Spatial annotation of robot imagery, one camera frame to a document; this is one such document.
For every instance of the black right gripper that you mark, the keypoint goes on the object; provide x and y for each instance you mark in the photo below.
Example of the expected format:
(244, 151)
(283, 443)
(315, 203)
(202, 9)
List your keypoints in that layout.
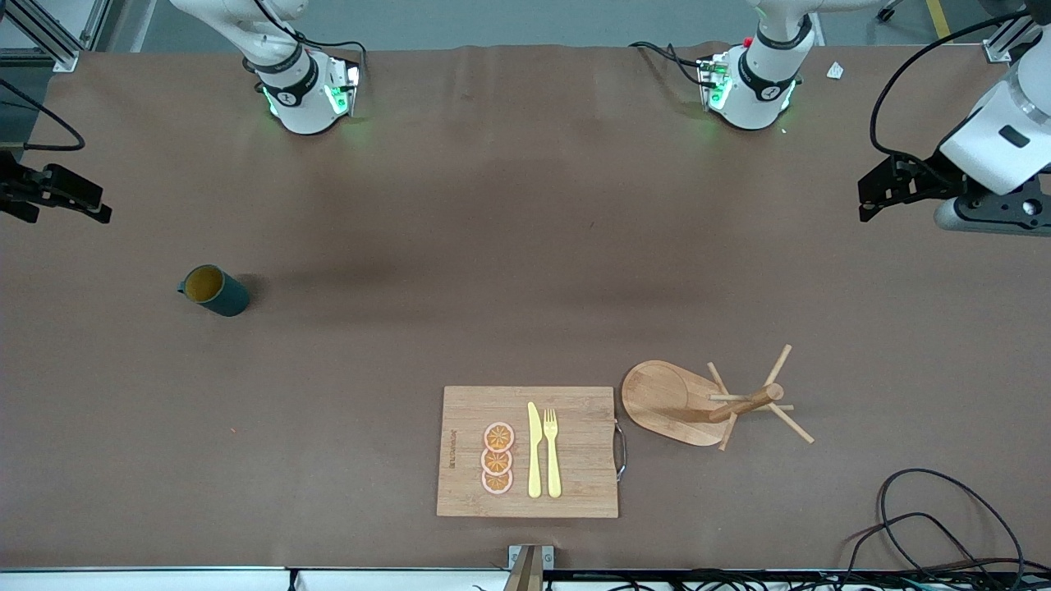
(18, 190)

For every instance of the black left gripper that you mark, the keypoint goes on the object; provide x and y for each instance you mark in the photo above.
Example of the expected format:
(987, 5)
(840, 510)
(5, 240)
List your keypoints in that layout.
(926, 182)

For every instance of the teal mug yellow inside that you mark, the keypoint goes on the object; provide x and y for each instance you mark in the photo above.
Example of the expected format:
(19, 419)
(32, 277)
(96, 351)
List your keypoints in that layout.
(226, 300)

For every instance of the wooden mug rack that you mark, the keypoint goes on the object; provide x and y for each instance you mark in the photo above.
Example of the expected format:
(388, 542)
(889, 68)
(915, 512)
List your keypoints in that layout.
(665, 402)

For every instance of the white paper scrap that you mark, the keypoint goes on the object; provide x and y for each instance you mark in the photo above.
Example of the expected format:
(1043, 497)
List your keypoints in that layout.
(835, 71)

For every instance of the black chair caster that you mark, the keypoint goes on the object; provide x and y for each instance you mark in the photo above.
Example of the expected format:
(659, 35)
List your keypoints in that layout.
(887, 11)

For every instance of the brown table mat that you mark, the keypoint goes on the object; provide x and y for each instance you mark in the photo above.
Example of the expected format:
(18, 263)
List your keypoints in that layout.
(493, 246)

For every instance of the wooden cutting board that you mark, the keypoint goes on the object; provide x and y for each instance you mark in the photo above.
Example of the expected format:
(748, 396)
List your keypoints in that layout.
(583, 460)

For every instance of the yellow plastic fork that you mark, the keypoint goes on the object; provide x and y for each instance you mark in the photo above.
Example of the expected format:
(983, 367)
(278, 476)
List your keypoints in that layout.
(553, 468)

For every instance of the yellow plastic knife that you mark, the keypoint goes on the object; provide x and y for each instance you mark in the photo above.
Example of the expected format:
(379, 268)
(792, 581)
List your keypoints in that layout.
(534, 460)

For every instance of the orange fruit slice toy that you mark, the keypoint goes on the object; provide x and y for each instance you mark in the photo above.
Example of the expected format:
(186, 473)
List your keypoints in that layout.
(497, 483)
(498, 437)
(497, 462)

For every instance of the aluminium frame profile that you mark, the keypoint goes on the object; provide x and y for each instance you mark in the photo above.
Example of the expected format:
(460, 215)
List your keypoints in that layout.
(998, 51)
(57, 53)

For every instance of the white table edge rail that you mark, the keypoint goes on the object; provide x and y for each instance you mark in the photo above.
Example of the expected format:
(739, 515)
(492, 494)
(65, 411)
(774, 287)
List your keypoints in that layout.
(164, 581)

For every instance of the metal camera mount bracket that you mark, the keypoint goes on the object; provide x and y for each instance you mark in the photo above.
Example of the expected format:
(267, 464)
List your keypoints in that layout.
(530, 566)

